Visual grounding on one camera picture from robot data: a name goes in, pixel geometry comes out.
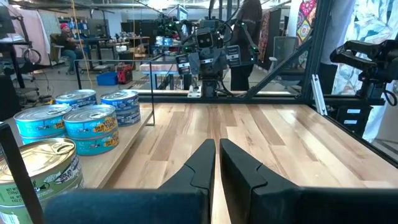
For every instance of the lit computer monitor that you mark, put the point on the lit computer monitor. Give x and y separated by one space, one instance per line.
183 13

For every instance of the grey mesh office chair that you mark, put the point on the grey mesh office chair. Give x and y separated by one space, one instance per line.
284 49

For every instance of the green tuna can silver lid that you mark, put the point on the green tuna can silver lid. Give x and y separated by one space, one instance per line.
12 214

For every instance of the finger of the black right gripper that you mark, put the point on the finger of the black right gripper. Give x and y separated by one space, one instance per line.
204 62
216 60

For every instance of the black equipment case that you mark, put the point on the black equipment case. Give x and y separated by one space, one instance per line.
7 99

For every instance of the black standing desk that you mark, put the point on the black standing desk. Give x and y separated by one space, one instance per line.
12 42

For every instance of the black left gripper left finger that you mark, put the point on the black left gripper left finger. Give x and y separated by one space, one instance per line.
140 207

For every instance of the black aluminium table frame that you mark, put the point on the black aluminium table frame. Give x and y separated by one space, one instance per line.
280 100

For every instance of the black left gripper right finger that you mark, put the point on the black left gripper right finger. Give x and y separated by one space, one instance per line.
311 207

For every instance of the person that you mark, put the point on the person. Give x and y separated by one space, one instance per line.
248 18
66 43

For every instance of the white metal bar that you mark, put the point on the white metal bar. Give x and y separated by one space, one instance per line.
319 96

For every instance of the black box white labels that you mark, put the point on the black box white labels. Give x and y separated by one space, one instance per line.
342 119

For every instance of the green tuna can gold lid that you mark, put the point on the green tuna can gold lid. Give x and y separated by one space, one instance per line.
46 161

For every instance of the white clamp bracket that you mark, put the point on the white clamp bracket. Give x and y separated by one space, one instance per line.
194 92

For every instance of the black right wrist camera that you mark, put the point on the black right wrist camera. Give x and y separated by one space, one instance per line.
205 39

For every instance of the black computer monitor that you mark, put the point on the black computer monitor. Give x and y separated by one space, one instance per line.
6 21

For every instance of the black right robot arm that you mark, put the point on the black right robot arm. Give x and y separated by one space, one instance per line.
210 88

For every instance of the floral pale blue cloth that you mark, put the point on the floral pale blue cloth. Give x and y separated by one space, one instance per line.
376 18

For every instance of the wooden workbench blue legs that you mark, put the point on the wooden workbench blue legs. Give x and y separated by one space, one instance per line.
155 67

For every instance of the blue plastic bin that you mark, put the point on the blue plastic bin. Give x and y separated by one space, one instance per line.
107 79

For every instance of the mandala patterned cloth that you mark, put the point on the mandala patterned cloth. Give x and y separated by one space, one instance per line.
306 28

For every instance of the pink hanging cloth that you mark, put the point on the pink hanging cloth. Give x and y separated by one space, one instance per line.
34 34

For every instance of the grey green hanging cloth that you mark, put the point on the grey green hanging cloth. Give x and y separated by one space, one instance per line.
49 23

